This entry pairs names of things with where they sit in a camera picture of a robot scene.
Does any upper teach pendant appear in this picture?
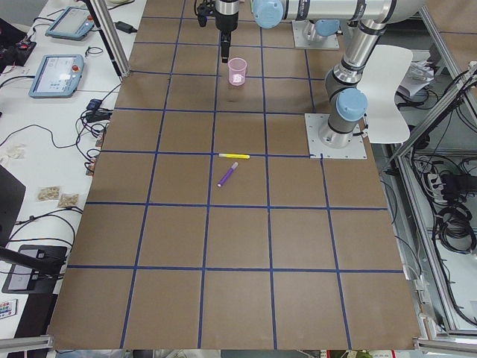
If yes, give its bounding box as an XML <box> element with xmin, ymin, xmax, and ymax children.
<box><xmin>45</xmin><ymin>7</ymin><xmax>95</xmax><ymax>41</ymax></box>

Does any small remote control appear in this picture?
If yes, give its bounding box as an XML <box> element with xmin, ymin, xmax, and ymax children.
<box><xmin>0</xmin><ymin>299</ymin><xmax>18</xmax><ymax>319</ymax></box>

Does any yellow highlighter pen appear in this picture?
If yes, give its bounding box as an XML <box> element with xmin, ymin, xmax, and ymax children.
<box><xmin>218</xmin><ymin>153</ymin><xmax>250</xmax><ymax>160</ymax></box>

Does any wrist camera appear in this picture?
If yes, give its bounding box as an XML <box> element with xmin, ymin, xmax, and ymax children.
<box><xmin>194</xmin><ymin>0</ymin><xmax>215</xmax><ymax>28</ymax></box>

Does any black power adapter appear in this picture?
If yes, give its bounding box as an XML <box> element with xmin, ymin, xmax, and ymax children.
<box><xmin>114</xmin><ymin>21</ymin><xmax>137</xmax><ymax>34</ymax></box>

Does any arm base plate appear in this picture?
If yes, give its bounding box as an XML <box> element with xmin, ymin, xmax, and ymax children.
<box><xmin>291</xmin><ymin>19</ymin><xmax>340</xmax><ymax>50</ymax></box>
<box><xmin>305</xmin><ymin>113</ymin><xmax>367</xmax><ymax>160</ymax></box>

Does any pink mesh cup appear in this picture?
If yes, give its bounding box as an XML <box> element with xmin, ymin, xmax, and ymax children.
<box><xmin>228</xmin><ymin>57</ymin><xmax>247</xmax><ymax>87</ymax></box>

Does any aluminium frame post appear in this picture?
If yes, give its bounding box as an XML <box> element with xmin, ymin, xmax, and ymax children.
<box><xmin>83</xmin><ymin>0</ymin><xmax>130</xmax><ymax>78</ymax></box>

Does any teach pendant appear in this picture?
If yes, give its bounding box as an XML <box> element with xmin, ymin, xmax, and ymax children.
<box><xmin>45</xmin><ymin>7</ymin><xmax>95</xmax><ymax>41</ymax></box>
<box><xmin>28</xmin><ymin>54</ymin><xmax>84</xmax><ymax>98</ymax></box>

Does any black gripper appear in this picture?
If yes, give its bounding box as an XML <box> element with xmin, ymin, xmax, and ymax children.
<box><xmin>215</xmin><ymin>0</ymin><xmax>239</xmax><ymax>63</ymax></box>

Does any white chair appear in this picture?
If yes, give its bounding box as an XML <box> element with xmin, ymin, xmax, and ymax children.
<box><xmin>366</xmin><ymin>45</ymin><xmax>413</xmax><ymax>144</ymax></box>

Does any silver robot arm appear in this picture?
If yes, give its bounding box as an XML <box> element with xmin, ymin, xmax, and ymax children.
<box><xmin>317</xmin><ymin>1</ymin><xmax>424</xmax><ymax>149</ymax></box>
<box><xmin>215</xmin><ymin>1</ymin><xmax>367</xmax><ymax>63</ymax></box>

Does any lower teach pendant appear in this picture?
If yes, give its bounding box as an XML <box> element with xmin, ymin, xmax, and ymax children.
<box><xmin>28</xmin><ymin>54</ymin><xmax>84</xmax><ymax>98</ymax></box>

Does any purple pen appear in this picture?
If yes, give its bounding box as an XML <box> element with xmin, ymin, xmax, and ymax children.
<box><xmin>217</xmin><ymin>162</ymin><xmax>239</xmax><ymax>187</ymax></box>

